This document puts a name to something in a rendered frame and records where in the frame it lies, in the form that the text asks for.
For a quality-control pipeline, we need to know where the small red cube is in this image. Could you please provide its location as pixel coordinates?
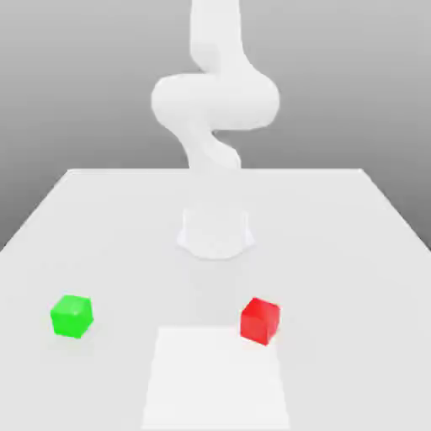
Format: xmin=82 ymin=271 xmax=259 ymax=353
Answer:
xmin=239 ymin=296 xmax=281 ymax=347

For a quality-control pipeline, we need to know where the small green cube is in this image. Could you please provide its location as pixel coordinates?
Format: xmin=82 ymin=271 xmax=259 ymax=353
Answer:
xmin=50 ymin=294 xmax=94 ymax=340

